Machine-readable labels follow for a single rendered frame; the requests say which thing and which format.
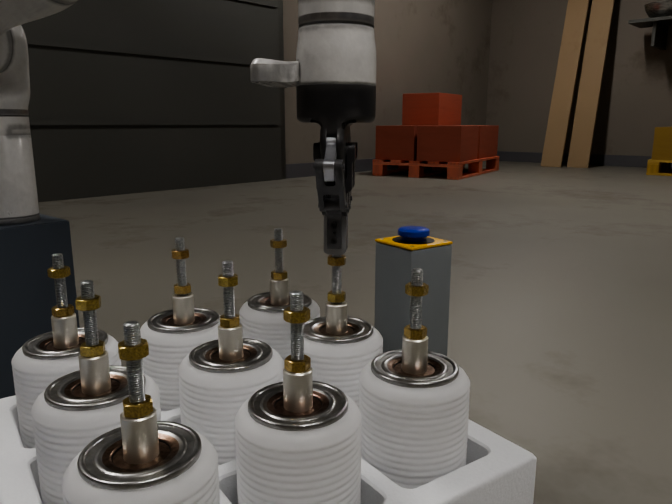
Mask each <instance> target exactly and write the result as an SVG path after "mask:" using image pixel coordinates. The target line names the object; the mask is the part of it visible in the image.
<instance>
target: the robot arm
mask: <svg viewBox="0 0 672 504"><path fill-rule="evenodd" d="M77 1H78V0H0V225H13V224H22V223H29V222H34V221H37V220H40V214H39V205H38V194H37V185H36V176H35V167H34V158H33V148H32V139H31V131H30V122H29V112H28V106H29V101H30V92H31V91H30V75H29V54H28V44H27V39H26V35H25V32H24V29H23V27H22V26H21V25H22V24H25V23H28V22H31V21H35V20H38V19H41V18H44V17H47V16H50V15H53V14H56V13H58V12H61V11H63V10H65V9H67V8H68V7H70V6H72V5H73V4H74V3H75V2H77ZM374 17H375V0H298V23H299V29H298V42H297V50H296V61H279V60H272V59H264V58H256V59H254V60H253V61H252V63H251V65H250V77H251V82H252V83H255V84H258V85H262V86H266V87H273V88H276V87H285V88H287V87H295V86H296V99H297V119H298V120H299V121H300V122H303V123H318V124H319V125H320V126H321V130H320V142H318V143H314V145H313V159H314V161H315V163H314V165H313V167H314V169H315V176H316V188H317V193H318V208H319V210H320V212H322V215H325V216H324V252H325V253H326V254H328V255H343V254H344V253H345V252H346V250H347V248H348V213H349V210H350V209H351V201H352V196H351V194H352V188H353V187H354V186H355V161H356V159H357V157H358V142H351V132H350V127H351V125H352V124H353V123H370V122H373V121H374V120H375V117H376V63H377V57H376V44H375V35H374Z"/></svg>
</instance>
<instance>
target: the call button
mask: <svg viewBox="0 0 672 504"><path fill-rule="evenodd" d="M398 235H399V236H401V240H402V241H406V242H423V241H426V237H427V236H429V235H430V230H429V229H428V228H426V227H421V226H404V227H400V228H399V229H398Z"/></svg>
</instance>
